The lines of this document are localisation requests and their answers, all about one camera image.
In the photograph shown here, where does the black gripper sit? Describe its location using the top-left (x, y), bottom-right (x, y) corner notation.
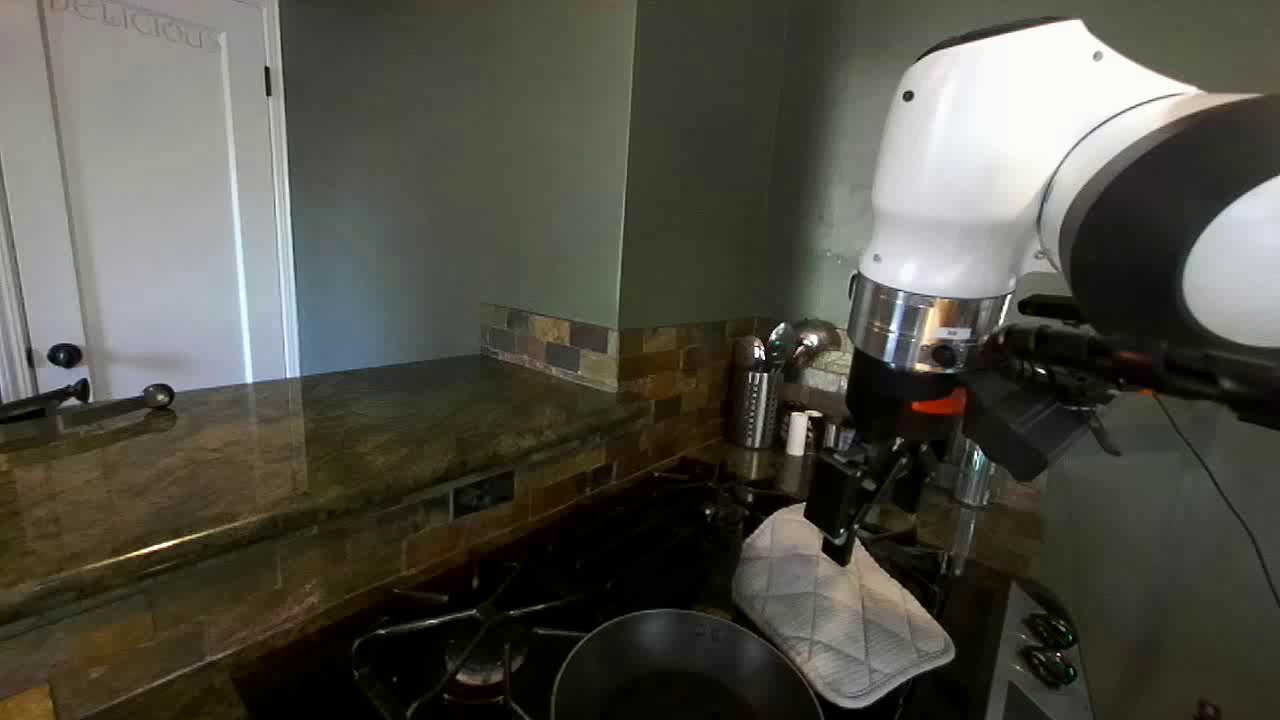
top-left (805, 352), bottom-right (967, 565)

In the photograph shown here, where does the grey quilted pot holder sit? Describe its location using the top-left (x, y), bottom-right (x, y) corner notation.
top-left (734, 506), bottom-right (956, 710)

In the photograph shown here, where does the black frying pan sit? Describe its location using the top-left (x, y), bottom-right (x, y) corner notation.
top-left (548, 607), bottom-right (826, 720)

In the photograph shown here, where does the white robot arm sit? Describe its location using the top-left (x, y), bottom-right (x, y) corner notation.
top-left (805, 17), bottom-right (1280, 565)

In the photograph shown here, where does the white spice shaker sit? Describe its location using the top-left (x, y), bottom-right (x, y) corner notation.
top-left (783, 408), bottom-right (819, 459)

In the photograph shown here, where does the steel kettle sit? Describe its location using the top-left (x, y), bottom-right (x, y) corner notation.
top-left (730, 320), bottom-right (840, 451)

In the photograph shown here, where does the black stove knob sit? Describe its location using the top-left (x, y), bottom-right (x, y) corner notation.
top-left (1019, 647), bottom-right (1075, 690)
top-left (1023, 614), bottom-right (1081, 647)

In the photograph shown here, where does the black gas stove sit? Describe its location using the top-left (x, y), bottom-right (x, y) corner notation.
top-left (236, 459), bottom-right (992, 720)

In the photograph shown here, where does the steel ice cream scoop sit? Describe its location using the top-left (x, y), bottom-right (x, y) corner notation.
top-left (60, 384), bottom-right (178, 423)

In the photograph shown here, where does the white door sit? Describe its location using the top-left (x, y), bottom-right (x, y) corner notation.
top-left (0, 0), bottom-right (301, 399)

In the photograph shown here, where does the black door knob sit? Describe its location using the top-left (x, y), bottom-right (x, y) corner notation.
top-left (47, 343), bottom-right (84, 368)

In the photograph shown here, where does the black utensil on counter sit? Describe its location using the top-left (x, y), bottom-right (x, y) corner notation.
top-left (0, 380), bottom-right (93, 423)

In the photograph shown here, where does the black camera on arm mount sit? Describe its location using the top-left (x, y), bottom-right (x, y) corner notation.
top-left (986, 296), bottom-right (1280, 430)

